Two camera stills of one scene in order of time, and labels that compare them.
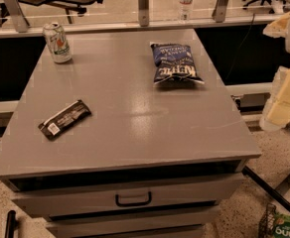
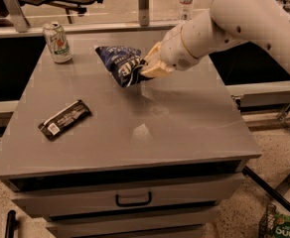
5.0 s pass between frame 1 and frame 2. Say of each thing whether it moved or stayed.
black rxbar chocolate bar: stayed
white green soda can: stayed
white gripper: moved
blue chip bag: moved
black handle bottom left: stayed
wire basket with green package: stayed
